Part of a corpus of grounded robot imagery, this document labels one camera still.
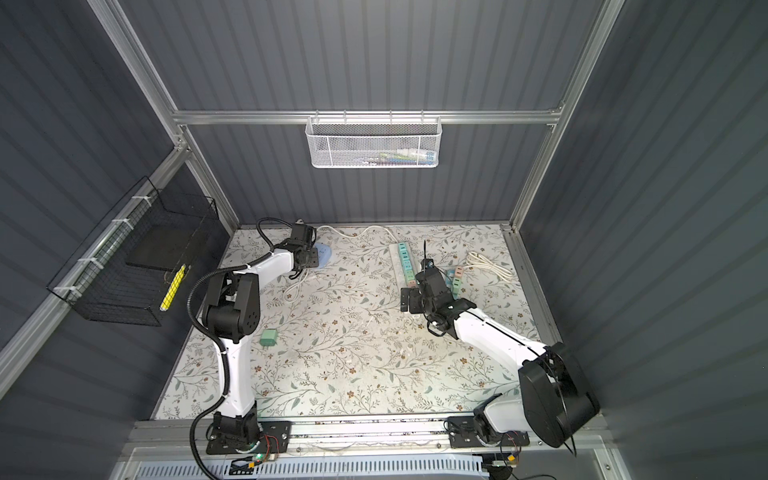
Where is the round blue power hub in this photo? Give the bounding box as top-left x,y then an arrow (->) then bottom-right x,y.
315,243 -> 332,269

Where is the teal small power strip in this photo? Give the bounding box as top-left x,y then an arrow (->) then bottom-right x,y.
445,266 -> 464,299

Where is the long white power strip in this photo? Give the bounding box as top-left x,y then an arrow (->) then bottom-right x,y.
389,242 -> 418,288

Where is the green plug cube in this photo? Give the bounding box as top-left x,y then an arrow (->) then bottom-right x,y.
259,329 -> 278,347

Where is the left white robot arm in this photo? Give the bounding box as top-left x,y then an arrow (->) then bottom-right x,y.
186,223 -> 319,420

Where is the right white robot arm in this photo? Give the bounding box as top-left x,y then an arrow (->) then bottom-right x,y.
401,258 -> 601,448

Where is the yellow marker pen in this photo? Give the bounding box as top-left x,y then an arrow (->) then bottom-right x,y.
159,264 -> 187,312

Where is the black foam pad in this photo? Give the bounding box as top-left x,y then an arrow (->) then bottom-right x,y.
126,225 -> 204,272

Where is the black corrugated cable conduit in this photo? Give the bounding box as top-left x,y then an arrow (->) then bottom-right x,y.
187,217 -> 295,480

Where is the coiled white cable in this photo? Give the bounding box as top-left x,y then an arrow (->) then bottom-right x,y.
464,251 -> 516,282

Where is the white wire mesh basket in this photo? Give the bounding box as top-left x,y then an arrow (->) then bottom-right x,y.
305,114 -> 443,169

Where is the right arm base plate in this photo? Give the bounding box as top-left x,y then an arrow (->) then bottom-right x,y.
443,416 -> 530,449

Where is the black wire basket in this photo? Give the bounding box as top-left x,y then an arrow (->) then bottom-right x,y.
47,177 -> 220,327

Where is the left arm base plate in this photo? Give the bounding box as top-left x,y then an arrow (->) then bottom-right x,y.
205,417 -> 293,455

